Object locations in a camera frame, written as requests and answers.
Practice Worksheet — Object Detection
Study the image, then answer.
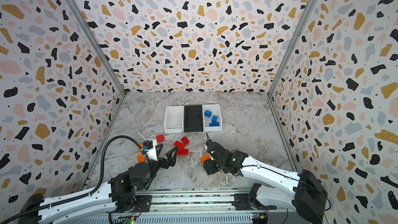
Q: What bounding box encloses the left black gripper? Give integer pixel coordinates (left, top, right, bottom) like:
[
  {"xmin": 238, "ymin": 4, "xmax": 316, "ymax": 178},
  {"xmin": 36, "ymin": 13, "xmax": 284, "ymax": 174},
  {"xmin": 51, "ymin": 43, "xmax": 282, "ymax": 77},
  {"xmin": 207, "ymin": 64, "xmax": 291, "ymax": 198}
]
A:
[{"xmin": 141, "ymin": 144, "xmax": 179, "ymax": 190}]

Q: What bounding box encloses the red square lego brick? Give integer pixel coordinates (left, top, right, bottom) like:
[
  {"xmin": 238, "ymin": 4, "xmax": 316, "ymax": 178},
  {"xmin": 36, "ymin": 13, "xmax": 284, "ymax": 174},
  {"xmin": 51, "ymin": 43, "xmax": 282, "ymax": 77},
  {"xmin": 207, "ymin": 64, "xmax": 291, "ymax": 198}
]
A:
[{"xmin": 156, "ymin": 135, "xmax": 165, "ymax": 143}]

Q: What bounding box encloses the blue lego brick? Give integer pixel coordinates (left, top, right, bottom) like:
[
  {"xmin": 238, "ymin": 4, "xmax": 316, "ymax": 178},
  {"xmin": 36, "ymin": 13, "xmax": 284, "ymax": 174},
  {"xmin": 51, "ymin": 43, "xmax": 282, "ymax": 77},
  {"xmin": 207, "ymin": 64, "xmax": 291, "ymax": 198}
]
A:
[{"xmin": 209, "ymin": 121, "xmax": 220, "ymax": 127}]

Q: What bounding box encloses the blue square lego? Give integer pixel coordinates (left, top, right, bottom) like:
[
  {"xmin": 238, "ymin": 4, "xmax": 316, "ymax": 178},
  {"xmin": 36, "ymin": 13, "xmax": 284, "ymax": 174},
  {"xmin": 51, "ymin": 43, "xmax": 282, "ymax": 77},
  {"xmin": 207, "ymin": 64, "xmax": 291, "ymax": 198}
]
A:
[
  {"xmin": 211, "ymin": 115, "xmax": 218, "ymax": 123},
  {"xmin": 204, "ymin": 110, "xmax": 212, "ymax": 117}
]

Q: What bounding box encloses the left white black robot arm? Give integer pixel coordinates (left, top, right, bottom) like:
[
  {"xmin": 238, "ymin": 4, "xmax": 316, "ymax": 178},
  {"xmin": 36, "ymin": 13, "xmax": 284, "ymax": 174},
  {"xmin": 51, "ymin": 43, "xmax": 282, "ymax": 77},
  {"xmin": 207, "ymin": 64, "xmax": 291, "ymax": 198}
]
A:
[{"xmin": 18, "ymin": 144, "xmax": 178, "ymax": 224}]

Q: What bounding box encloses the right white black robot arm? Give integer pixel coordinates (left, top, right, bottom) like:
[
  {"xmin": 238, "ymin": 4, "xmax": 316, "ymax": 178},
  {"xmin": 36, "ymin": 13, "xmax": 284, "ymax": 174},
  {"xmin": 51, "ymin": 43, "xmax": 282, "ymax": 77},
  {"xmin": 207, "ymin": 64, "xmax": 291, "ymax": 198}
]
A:
[{"xmin": 203, "ymin": 139, "xmax": 331, "ymax": 224}]

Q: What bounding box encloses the orange lego brick centre left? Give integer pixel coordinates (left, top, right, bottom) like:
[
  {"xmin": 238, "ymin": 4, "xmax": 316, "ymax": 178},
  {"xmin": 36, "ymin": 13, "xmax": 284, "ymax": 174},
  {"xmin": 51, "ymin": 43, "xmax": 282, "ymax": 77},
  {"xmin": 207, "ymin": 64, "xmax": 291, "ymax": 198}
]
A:
[{"xmin": 200, "ymin": 154, "xmax": 211, "ymax": 163}]

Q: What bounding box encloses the orange lego brick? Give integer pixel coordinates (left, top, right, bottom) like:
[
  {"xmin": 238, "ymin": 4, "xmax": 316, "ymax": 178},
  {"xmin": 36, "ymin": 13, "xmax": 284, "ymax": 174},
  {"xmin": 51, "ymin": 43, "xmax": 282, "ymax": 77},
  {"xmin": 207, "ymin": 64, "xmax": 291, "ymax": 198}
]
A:
[
  {"xmin": 200, "ymin": 154, "xmax": 211, "ymax": 163},
  {"xmin": 138, "ymin": 144, "xmax": 144, "ymax": 153}
]

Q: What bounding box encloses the orange lego brick far left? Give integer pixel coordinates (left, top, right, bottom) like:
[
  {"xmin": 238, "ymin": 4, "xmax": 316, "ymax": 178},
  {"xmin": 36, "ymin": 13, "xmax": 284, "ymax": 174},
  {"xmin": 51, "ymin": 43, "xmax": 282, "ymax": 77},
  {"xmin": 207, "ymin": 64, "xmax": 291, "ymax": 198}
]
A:
[{"xmin": 138, "ymin": 144, "xmax": 144, "ymax": 153}]

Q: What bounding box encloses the orange lego plate left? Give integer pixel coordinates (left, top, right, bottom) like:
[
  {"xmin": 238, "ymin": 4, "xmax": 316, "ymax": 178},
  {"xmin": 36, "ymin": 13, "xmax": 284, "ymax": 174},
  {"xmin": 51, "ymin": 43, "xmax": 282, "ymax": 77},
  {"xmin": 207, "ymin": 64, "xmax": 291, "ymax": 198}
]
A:
[{"xmin": 137, "ymin": 154, "xmax": 146, "ymax": 163}]

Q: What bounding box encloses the black middle bin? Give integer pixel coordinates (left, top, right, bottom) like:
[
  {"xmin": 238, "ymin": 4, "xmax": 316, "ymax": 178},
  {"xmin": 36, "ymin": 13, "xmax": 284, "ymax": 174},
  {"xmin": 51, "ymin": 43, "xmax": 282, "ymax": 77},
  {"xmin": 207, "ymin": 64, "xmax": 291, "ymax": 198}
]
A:
[{"xmin": 183, "ymin": 105, "xmax": 203, "ymax": 132}]

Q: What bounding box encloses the left white bin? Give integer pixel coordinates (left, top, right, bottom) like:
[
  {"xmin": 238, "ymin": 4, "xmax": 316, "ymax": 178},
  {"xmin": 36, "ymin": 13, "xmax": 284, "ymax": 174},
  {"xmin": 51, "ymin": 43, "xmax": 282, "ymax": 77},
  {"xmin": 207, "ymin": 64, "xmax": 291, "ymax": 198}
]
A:
[{"xmin": 164, "ymin": 106, "xmax": 184, "ymax": 134}]

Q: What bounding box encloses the white bin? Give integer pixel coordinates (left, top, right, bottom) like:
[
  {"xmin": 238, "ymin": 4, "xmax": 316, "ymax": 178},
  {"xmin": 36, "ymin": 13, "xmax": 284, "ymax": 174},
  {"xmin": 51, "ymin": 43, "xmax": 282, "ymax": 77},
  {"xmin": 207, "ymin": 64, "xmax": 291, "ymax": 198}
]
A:
[
  {"xmin": 202, "ymin": 104, "xmax": 222, "ymax": 132},
  {"xmin": 164, "ymin": 106, "xmax": 184, "ymax": 134}
]

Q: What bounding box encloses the right white bin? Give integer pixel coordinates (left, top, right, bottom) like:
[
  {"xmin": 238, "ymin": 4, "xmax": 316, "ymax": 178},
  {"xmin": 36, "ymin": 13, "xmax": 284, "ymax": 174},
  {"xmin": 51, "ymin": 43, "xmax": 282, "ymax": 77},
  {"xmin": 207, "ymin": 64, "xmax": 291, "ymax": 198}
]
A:
[{"xmin": 202, "ymin": 104, "xmax": 222, "ymax": 132}]

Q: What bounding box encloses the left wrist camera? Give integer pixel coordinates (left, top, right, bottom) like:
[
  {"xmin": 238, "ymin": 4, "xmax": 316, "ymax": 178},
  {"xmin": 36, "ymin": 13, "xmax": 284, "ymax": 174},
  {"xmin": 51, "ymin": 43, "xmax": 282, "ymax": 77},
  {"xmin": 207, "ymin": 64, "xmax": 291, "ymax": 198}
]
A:
[{"xmin": 142, "ymin": 140, "xmax": 158, "ymax": 161}]

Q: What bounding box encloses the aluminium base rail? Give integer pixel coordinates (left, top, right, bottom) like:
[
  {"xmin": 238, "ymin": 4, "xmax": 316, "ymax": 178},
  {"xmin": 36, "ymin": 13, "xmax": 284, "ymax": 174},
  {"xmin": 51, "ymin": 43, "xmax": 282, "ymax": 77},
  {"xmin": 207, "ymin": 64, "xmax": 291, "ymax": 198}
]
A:
[{"xmin": 55, "ymin": 188, "xmax": 327, "ymax": 224}]

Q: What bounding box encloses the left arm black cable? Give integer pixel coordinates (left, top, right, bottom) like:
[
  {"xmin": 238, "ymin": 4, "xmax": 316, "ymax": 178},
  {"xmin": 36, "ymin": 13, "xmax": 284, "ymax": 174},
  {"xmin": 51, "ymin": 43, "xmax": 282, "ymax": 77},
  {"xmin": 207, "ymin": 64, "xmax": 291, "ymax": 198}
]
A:
[{"xmin": 0, "ymin": 135, "xmax": 147, "ymax": 224}]

